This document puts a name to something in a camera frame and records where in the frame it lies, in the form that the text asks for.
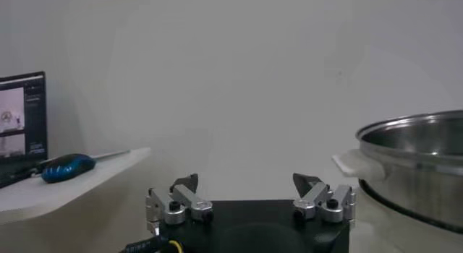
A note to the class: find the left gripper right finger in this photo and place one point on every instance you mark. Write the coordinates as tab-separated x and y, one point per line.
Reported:
314	196

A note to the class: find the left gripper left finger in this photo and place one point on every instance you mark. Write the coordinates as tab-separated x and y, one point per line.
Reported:
188	198

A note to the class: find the blue black computer mouse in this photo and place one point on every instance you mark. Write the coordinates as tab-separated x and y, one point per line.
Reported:
67	167

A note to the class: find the black laptop screen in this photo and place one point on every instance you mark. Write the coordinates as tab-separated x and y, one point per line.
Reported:
34	124

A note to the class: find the white side table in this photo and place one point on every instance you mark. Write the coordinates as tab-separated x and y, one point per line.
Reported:
90	189

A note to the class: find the white electric cooker base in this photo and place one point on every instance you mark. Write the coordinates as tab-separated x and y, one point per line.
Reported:
390	236

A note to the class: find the stainless steel steamer basket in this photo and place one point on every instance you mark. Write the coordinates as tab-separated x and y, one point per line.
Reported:
416	189

